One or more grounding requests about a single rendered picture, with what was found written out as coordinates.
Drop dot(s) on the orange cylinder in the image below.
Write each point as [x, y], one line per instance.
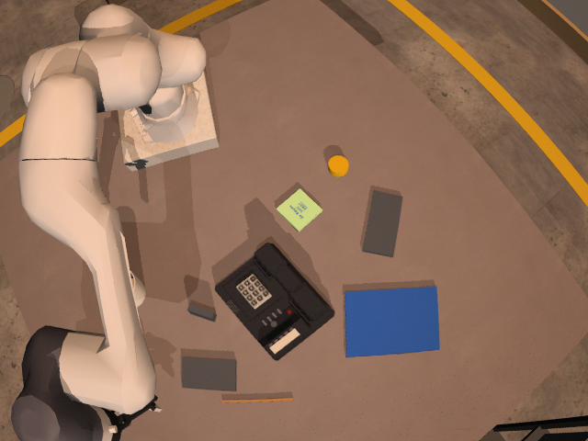
[338, 166]

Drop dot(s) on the beige mug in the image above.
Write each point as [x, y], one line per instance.
[138, 288]

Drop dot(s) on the dark grey desk phone body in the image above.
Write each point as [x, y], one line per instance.
[267, 310]

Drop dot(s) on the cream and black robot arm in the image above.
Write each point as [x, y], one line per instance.
[69, 373]

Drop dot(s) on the yellow sticky note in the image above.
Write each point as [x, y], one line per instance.
[299, 210]

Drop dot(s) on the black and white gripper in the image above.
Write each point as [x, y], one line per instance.
[116, 418]

